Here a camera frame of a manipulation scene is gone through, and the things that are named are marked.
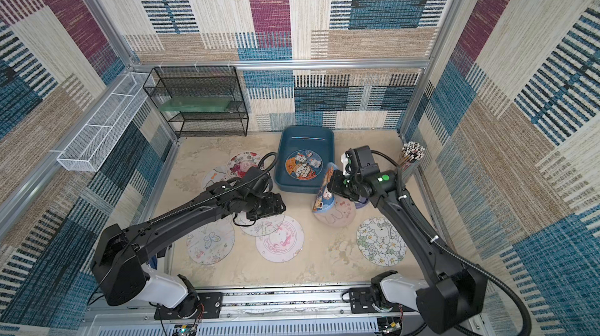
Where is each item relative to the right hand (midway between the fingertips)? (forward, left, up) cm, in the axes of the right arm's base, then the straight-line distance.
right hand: (331, 191), depth 77 cm
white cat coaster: (+21, +49, -19) cm, 57 cm away
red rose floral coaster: (+27, +39, -19) cm, 51 cm away
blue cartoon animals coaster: (+26, +9, -19) cm, 33 cm away
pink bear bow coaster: (+1, -5, -18) cm, 19 cm away
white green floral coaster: (-10, -18, -20) cm, 28 cm away
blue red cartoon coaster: (-3, +3, -2) cm, 5 cm away
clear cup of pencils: (+16, -31, -2) cm, 35 cm away
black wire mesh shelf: (+48, +52, +10) cm, 71 cm away
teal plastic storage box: (+40, +2, -17) cm, 43 cm away
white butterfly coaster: (-10, +42, -19) cm, 47 cm away
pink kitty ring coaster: (-10, +17, -19) cm, 28 cm away
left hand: (-3, +16, -6) cm, 18 cm away
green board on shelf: (+36, +52, +8) cm, 63 cm away
